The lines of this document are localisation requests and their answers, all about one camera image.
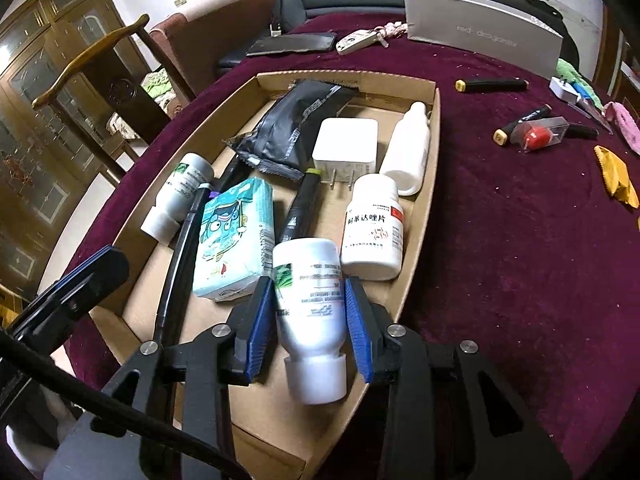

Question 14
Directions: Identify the pink cloth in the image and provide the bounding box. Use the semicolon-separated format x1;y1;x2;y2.
604;102;640;155

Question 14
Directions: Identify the white charger plug on bed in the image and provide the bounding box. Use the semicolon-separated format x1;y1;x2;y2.
549;77;613;134

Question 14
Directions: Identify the white power adapter in tray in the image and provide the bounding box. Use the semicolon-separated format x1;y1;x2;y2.
311;117;378;188

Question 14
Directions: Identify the white bottle green leaf label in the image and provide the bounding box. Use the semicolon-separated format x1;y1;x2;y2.
141;153;214;246

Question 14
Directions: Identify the plain white plastic bottle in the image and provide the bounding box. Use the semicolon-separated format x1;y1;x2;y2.
380;102;431;196

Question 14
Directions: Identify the silver grey rectangular box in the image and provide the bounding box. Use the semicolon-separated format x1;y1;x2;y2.
405;0;563;78

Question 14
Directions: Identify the yellow foil snack packet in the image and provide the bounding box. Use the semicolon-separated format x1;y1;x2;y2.
593;145;639;209

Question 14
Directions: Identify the black marker yellow-green cap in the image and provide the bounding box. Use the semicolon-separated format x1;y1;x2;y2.
278;168;321;243

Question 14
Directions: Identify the black cable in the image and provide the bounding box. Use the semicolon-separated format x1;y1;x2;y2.
0;328;252;480

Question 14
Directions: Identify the wooden glass-door wardrobe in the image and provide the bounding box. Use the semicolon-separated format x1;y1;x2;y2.
1;0;122;299

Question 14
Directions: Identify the maroon upholstered armchair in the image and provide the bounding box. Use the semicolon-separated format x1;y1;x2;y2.
150;0;277;94

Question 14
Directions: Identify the black foil pouch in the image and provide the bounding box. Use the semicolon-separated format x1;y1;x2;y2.
224;79;358;182

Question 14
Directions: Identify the white medicine bottle red label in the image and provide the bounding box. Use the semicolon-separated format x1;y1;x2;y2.
341;174;404;282

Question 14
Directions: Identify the teal tissue pack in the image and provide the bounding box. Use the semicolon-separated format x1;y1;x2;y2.
193;177;274;302

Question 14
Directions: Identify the wooden chair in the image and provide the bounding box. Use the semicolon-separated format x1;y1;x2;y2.
32;14;195;186

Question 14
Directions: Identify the clear box with red object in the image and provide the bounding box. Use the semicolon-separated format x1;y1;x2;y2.
509;117;599;152

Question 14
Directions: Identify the black marker with yellow end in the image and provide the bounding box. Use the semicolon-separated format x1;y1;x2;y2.
492;104;552;146

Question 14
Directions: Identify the white car key fob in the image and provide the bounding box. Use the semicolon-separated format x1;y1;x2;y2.
335;21;408;55

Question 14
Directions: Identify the brown cardboard tray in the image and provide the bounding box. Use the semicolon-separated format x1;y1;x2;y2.
89;68;443;480

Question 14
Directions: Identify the black smartphone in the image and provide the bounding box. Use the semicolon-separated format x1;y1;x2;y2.
246;32;336;58

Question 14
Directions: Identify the black marker yellow cap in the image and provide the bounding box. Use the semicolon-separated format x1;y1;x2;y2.
454;78;528;93

